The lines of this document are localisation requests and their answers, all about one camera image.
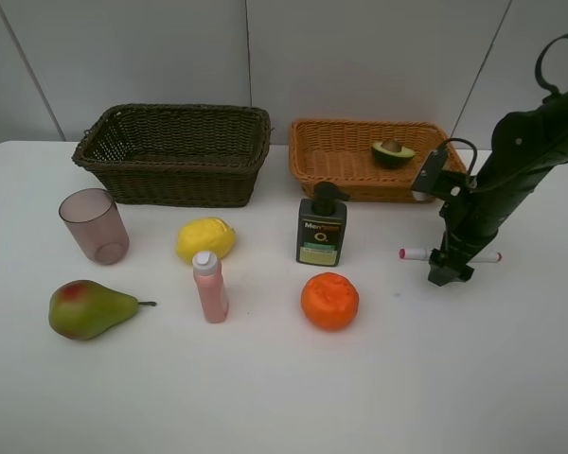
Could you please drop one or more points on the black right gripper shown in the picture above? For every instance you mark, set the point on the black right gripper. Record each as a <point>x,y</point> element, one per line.
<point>460,244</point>

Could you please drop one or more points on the white marker pen pink caps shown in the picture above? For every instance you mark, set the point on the white marker pen pink caps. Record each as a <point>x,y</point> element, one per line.
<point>424,255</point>

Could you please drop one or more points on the halved avocado with pit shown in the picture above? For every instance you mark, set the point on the halved avocado with pit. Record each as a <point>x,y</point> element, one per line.
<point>391,154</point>

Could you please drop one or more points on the dark green pump bottle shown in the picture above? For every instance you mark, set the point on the dark green pump bottle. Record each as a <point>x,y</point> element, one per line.
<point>321,226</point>

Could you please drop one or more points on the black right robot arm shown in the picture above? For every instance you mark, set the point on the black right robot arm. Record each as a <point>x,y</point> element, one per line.
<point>525,147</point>

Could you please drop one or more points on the orange tangerine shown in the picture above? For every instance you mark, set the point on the orange tangerine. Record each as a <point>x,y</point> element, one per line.
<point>329,301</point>

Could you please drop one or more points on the orange wicker basket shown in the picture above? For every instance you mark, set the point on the orange wicker basket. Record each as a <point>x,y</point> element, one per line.
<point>340,151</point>

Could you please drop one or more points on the yellow lemon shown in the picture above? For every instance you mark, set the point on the yellow lemon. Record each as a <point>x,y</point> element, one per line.
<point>205,234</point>

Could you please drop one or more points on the pink bottle white cap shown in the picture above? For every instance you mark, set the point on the pink bottle white cap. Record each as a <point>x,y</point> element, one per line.
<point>207,274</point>

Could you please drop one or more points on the dark brown wicker basket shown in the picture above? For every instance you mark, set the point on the dark brown wicker basket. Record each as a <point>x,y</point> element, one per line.
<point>184,155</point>

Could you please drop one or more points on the translucent purple plastic cup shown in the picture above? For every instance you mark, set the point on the translucent purple plastic cup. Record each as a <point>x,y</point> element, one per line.
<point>92,218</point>

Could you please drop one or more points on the green red pear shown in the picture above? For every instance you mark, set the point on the green red pear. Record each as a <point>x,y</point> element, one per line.
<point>83,309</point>

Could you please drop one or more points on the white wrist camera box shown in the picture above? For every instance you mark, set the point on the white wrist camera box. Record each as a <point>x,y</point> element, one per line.
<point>428,174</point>

